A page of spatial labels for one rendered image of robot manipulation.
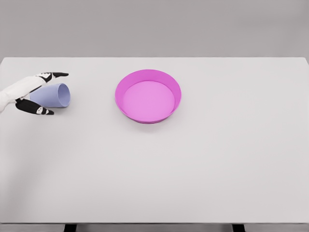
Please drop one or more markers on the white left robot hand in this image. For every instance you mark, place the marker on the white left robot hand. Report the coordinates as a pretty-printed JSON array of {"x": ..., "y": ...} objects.
[{"x": 26, "y": 85}]

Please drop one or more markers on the lavender plastic cup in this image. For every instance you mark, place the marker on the lavender plastic cup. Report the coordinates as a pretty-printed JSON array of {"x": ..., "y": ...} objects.
[{"x": 49, "y": 95}]

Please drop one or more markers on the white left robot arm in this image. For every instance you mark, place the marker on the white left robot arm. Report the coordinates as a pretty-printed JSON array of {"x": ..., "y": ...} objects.
[{"x": 3, "y": 100}]

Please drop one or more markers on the pink round plate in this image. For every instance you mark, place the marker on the pink round plate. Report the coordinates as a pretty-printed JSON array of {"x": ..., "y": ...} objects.
[{"x": 147, "y": 96}]

